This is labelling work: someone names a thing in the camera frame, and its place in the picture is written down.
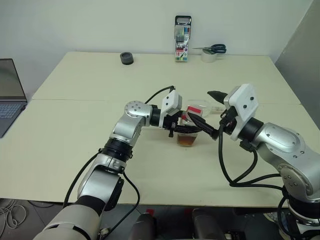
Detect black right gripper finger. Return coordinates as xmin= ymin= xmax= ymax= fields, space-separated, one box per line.
xmin=186 ymin=112 xmax=220 ymax=141
xmin=207 ymin=90 xmax=228 ymax=104

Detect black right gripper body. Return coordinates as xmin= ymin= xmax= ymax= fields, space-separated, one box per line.
xmin=219 ymin=106 xmax=237 ymax=136

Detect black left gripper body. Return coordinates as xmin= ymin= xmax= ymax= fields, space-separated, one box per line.
xmin=163 ymin=111 xmax=187 ymax=138

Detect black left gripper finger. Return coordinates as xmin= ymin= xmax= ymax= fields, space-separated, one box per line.
xmin=174 ymin=124 xmax=205 ymax=134

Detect clear cup with brown liquid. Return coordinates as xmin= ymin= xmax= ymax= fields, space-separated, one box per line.
xmin=176 ymin=105 xmax=204 ymax=149

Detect clear plastic cup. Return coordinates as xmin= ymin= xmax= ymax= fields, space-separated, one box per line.
xmin=186 ymin=99 xmax=227 ymax=118

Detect white tape roll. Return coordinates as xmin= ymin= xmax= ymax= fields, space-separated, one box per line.
xmin=201 ymin=48 xmax=217 ymax=63

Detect marker pen box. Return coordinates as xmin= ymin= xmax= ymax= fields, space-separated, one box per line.
xmin=174 ymin=15 xmax=193 ymax=63

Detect black round cap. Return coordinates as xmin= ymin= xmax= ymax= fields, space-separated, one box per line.
xmin=119 ymin=51 xmax=135 ymax=66

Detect dark rounded shape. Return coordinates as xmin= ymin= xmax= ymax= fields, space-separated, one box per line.
xmin=192 ymin=208 xmax=226 ymax=240
xmin=131 ymin=212 xmax=158 ymax=240

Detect grey laptop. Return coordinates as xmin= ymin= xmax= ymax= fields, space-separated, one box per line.
xmin=0 ymin=58 xmax=28 ymax=139

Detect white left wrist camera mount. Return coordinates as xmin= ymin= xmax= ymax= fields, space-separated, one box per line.
xmin=159 ymin=90 xmax=184 ymax=128

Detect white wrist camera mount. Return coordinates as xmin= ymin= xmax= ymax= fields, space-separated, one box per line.
xmin=223 ymin=83 xmax=260 ymax=141
xmin=159 ymin=90 xmax=184 ymax=128

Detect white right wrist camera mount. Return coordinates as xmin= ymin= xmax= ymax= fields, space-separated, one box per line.
xmin=223 ymin=83 xmax=260 ymax=141

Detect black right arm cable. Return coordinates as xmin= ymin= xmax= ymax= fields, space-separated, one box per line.
xmin=217 ymin=113 xmax=289 ymax=226

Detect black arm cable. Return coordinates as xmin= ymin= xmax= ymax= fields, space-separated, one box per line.
xmin=217 ymin=113 xmax=289 ymax=226
xmin=62 ymin=85 xmax=176 ymax=235

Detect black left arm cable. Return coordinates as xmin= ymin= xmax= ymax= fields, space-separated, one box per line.
xmin=62 ymin=85 xmax=176 ymax=235

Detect blue handled scissors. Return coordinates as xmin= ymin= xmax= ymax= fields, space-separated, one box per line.
xmin=192 ymin=43 xmax=227 ymax=54

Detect white floor cables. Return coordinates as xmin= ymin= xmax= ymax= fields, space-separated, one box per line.
xmin=0 ymin=198 xmax=27 ymax=230

